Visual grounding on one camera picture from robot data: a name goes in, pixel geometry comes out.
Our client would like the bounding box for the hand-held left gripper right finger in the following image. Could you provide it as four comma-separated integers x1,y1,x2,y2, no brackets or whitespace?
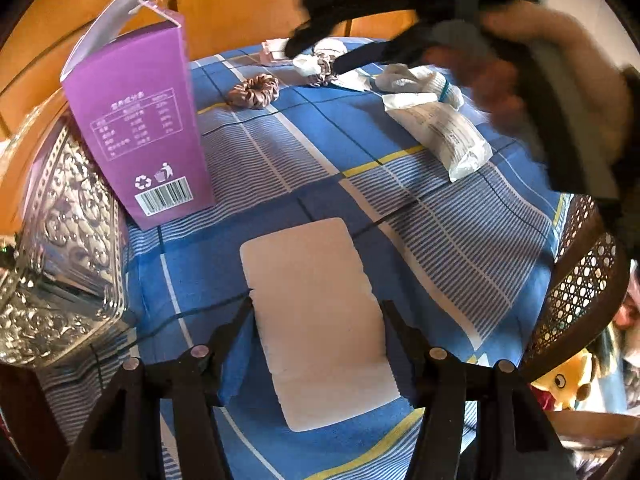
381,300,578,480

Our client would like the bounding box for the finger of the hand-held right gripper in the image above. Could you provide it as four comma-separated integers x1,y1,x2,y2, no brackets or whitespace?
285,7,421,58
330,25,451,75

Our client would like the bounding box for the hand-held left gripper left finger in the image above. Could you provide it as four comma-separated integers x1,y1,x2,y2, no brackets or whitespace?
57,297,256,480

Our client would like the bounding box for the patterned scrunchie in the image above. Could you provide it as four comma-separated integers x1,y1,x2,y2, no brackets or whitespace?
312,37,348,86

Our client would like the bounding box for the white socks teal stripe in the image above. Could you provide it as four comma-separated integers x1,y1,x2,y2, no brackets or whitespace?
375,63,465,110

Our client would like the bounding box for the small pink white packet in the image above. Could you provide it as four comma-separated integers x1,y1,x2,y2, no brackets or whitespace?
260,37,293,63

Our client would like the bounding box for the white foam pad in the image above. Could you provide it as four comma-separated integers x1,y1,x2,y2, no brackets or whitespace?
239,217,402,432

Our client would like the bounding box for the white plastic packet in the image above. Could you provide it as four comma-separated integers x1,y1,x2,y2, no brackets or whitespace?
382,92,493,183

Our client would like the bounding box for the brown satin scrunchie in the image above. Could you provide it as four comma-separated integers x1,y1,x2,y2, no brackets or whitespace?
227,73,280,110

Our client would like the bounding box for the person's right forearm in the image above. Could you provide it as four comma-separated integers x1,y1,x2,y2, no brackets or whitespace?
530,10,633,171

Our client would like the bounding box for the person's right hand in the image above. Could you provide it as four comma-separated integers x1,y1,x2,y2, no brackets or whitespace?
425,0,576,136

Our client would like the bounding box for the white knit cloth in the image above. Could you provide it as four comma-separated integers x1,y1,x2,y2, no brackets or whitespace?
335,69,373,92

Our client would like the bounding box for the white crumpled cloth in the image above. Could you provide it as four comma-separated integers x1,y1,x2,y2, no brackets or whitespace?
292,52,321,78

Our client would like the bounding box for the blue plaid tablecloth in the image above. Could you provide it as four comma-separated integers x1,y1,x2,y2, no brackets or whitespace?
37,37,571,480

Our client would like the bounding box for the yellow plush toy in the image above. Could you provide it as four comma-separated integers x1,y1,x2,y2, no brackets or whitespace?
530,350,596,411

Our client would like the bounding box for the wicker chair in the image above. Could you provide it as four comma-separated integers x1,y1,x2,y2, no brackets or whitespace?
520,192,633,386

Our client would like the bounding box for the silver embossed tissue box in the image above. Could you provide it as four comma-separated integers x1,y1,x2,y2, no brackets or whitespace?
0,110,128,371

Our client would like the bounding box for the purple carton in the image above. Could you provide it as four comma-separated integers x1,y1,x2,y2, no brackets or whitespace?
60,0,217,232

